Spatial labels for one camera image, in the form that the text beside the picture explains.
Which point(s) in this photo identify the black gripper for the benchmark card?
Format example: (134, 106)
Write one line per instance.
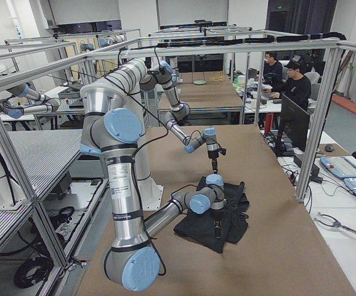
(217, 216)
(213, 155)

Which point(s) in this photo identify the black t-shirt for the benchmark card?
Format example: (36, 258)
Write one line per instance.
(213, 229)

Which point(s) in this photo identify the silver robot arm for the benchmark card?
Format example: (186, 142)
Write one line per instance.
(114, 130)
(162, 75)

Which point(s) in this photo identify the black computer monitor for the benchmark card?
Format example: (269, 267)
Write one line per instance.
(293, 128)

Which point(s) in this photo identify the person with glasses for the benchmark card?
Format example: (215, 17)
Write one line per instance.
(272, 71)

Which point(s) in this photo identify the person in black cap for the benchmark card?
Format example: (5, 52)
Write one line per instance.
(297, 87)

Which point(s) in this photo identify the blue white teach pendant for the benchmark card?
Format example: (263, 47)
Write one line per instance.
(341, 167)

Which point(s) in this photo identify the striped aluminium workbench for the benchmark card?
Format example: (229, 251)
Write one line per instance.
(46, 156)

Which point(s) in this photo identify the aluminium cage frame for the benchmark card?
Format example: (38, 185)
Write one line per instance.
(20, 199)

